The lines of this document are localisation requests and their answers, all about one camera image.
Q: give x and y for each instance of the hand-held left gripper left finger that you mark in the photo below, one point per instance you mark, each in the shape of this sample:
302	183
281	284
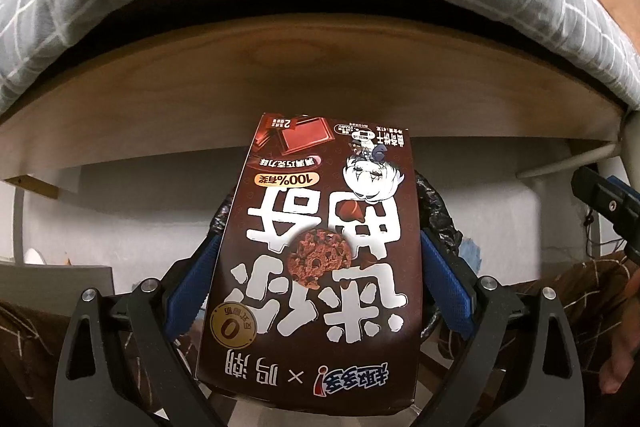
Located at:
187	292

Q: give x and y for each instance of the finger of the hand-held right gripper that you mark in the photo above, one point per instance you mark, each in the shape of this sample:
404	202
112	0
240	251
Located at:
600	199

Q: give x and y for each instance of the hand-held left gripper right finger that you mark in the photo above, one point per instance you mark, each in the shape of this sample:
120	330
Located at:
450	287

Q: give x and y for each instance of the trash bin with black bag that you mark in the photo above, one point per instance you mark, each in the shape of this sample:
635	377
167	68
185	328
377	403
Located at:
440	202

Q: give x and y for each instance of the brown cookie box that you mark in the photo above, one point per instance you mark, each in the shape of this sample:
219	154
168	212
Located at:
310	207

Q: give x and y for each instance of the person's right forearm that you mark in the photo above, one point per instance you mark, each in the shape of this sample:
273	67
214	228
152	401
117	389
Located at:
620	357

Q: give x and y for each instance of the light blue slipper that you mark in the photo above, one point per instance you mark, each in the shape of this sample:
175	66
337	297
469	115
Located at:
467	253

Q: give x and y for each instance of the white diagonal bed brace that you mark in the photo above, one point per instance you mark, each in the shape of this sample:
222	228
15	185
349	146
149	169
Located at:
565	164

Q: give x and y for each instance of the person's right leg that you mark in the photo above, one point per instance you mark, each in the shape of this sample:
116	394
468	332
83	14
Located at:
575	292

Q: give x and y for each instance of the person's leg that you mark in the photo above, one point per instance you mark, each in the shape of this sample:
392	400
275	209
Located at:
575	292
30	357

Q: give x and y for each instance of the grey box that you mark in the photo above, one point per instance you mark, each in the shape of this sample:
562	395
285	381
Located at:
55	282

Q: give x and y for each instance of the person's left leg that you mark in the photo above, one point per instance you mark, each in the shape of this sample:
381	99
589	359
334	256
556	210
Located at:
30	357

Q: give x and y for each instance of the wooden bed frame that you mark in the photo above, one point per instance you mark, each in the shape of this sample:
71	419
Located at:
280	72

